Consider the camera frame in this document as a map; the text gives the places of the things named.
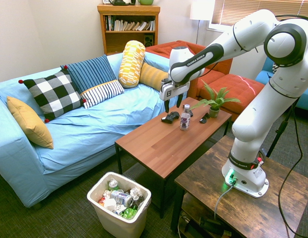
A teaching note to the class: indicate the small black speaker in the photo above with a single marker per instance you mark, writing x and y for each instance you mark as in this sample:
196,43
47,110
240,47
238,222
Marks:
148,40

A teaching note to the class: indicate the black white checkered pillow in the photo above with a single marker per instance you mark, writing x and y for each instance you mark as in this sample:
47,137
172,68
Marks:
54,94

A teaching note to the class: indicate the plain mustard pillow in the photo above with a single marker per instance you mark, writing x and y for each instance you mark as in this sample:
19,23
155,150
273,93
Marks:
29,121

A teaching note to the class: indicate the wooden bookshelf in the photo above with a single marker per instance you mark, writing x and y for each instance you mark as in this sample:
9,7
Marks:
129,41

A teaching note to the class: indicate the green drink can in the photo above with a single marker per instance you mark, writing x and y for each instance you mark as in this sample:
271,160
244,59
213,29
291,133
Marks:
113,184

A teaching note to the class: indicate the beige plastic trash bin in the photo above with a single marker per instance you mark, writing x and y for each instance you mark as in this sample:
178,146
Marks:
111,223

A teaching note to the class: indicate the black game controller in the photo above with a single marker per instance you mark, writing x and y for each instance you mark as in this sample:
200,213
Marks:
170,117

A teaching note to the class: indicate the rustic dark wood table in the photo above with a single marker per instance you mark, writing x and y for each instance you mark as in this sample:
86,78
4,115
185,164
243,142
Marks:
253,213

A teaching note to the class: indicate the black sunglasses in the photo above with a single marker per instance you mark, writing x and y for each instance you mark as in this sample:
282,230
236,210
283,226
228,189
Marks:
204,118

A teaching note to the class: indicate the white shade floor lamp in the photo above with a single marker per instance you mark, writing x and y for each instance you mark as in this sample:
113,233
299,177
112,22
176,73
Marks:
202,10

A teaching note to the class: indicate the wooden window blinds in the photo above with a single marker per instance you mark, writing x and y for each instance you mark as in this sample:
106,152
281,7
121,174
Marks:
255,10

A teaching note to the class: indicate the green plastic wrapper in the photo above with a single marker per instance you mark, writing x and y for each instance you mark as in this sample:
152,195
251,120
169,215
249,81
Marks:
129,213

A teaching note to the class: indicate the row of books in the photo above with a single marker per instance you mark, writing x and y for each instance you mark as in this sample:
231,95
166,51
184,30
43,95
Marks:
130,25

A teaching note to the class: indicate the red orange ottoman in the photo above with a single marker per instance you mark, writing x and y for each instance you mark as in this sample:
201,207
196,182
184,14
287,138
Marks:
239,86

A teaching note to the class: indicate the black camera tripod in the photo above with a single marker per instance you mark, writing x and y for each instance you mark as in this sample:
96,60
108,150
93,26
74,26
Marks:
280,131

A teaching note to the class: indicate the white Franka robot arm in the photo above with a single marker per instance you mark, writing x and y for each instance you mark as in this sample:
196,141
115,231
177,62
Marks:
255,119

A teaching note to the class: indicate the small potted fern plant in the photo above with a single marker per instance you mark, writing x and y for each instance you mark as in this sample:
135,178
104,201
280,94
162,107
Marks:
214,109

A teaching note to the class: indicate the mustard striped pillow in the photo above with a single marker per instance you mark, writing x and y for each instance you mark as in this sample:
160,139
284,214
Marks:
152,77

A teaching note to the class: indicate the yellow white patterned bolster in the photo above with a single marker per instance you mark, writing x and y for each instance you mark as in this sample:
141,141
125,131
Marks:
131,64

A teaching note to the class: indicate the blue chair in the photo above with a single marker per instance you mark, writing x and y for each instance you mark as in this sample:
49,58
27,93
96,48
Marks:
305,99

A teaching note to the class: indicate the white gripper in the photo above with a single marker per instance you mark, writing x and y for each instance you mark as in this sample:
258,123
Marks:
172,90

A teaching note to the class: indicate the crumpled white paper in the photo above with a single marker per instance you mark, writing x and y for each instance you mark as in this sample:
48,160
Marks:
136,193

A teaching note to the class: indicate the blue striped pillow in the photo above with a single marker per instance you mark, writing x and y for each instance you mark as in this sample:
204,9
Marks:
94,77

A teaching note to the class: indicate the light blue sofa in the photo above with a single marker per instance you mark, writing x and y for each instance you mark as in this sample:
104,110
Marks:
89,134

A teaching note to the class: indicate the wooden coffee table black legs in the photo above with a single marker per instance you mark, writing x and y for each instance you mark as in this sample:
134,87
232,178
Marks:
166,146

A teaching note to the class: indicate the silver drink can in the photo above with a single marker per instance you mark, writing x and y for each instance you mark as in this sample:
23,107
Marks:
122,197

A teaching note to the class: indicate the clear bottle purple label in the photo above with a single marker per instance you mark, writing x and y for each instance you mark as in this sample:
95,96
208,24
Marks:
185,120

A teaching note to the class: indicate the red orange armchair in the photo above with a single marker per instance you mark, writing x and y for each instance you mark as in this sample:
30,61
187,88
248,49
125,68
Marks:
218,67

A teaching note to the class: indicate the green bowl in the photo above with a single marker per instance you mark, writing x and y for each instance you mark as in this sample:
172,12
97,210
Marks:
146,2

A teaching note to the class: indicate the black white patterned cushion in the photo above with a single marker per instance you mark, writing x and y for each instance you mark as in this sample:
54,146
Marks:
275,67

